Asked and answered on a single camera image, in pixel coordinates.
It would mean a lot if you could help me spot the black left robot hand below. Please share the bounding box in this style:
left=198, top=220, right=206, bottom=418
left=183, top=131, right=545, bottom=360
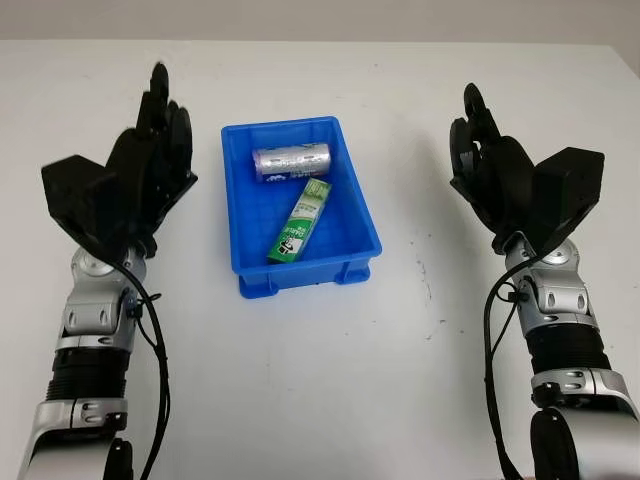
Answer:
left=102, top=62, right=199, bottom=259

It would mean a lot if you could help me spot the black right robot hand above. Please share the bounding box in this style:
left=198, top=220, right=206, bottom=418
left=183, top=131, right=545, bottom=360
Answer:
left=448, top=82, right=539, bottom=254

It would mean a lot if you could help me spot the green rectangular carton box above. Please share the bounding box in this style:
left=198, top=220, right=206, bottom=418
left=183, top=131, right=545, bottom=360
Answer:
left=265, top=178, right=332, bottom=266

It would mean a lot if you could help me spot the blue plastic tray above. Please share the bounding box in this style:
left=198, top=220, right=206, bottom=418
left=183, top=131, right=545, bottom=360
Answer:
left=220, top=115, right=384, bottom=301

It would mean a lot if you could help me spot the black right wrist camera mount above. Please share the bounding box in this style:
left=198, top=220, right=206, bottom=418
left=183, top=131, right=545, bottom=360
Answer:
left=527, top=147, right=606, bottom=256

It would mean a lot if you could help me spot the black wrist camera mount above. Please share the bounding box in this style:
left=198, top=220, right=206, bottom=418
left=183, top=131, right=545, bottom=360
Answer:
left=527, top=147, right=606, bottom=256
left=40, top=155, right=134, bottom=261

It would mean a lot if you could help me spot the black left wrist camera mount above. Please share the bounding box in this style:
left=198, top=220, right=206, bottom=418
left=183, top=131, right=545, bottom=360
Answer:
left=40, top=155, right=134, bottom=261

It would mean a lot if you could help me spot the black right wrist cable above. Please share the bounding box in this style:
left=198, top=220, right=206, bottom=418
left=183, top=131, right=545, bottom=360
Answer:
left=483, top=244, right=541, bottom=480

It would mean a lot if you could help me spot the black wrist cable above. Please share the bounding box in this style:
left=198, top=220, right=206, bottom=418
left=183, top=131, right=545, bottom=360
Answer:
left=107, top=257, right=171, bottom=480
left=483, top=244, right=541, bottom=480

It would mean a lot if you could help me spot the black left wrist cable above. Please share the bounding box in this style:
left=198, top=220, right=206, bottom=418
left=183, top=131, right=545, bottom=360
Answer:
left=107, top=257, right=171, bottom=480

